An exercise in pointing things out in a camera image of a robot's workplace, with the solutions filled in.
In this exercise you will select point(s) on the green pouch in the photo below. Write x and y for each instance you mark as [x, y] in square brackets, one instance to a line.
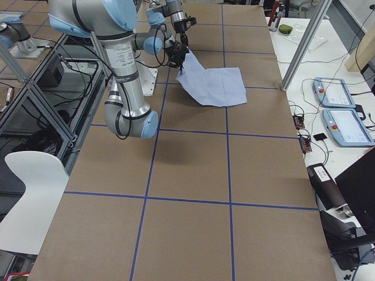
[285, 29]

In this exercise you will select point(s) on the upper blue teach pendant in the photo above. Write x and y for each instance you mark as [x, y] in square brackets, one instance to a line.
[332, 93]

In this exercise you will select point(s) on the aluminium frame post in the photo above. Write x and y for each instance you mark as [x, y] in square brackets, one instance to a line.
[302, 48]

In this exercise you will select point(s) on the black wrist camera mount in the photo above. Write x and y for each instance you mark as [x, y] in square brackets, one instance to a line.
[190, 21]

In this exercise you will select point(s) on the upper black usb hub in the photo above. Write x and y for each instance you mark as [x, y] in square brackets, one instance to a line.
[298, 121]

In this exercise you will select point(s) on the blue teach pendant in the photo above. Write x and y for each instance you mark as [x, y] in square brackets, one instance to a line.
[347, 128]
[332, 93]

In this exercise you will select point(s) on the black labelled box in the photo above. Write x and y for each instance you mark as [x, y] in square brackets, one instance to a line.
[324, 186]

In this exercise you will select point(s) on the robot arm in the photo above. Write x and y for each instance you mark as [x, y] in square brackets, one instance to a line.
[113, 23]
[157, 15]

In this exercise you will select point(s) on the light blue striped shirt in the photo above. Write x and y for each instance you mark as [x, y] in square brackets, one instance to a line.
[218, 87]

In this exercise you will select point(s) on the black usb hub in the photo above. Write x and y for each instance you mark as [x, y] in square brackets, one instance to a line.
[305, 143]
[298, 121]

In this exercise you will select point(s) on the lower blue teach pendant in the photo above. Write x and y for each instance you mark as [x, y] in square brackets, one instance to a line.
[347, 128]

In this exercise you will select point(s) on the lower black usb hub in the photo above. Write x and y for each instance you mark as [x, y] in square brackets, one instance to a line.
[305, 143]

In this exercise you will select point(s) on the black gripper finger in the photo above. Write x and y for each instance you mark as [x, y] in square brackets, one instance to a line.
[181, 68]
[184, 39]

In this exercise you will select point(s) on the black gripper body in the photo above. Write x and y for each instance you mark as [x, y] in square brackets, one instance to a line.
[176, 52]
[179, 27]

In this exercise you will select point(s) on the small black phone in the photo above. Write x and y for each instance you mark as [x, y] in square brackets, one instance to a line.
[320, 137]

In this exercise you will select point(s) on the white chair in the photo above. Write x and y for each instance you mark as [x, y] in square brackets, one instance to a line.
[24, 228]

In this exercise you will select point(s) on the black monitor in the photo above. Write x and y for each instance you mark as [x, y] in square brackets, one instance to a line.
[356, 184]

